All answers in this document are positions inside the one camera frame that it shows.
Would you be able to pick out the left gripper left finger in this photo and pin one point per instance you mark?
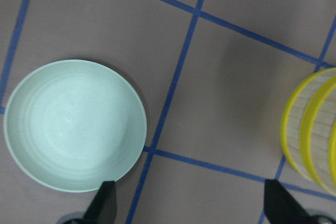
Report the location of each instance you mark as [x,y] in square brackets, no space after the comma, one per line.
[103,207]

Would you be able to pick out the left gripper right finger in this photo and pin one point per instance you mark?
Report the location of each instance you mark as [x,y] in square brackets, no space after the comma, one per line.
[279,205]

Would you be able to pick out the centre yellow bamboo steamer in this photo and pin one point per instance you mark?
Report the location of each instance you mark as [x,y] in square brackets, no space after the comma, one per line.
[292,116]

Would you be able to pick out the side yellow bamboo steamer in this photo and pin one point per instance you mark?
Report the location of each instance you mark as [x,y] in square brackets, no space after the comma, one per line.
[317,136]

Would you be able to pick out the light green plate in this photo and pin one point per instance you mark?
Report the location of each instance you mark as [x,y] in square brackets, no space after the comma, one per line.
[72,124]

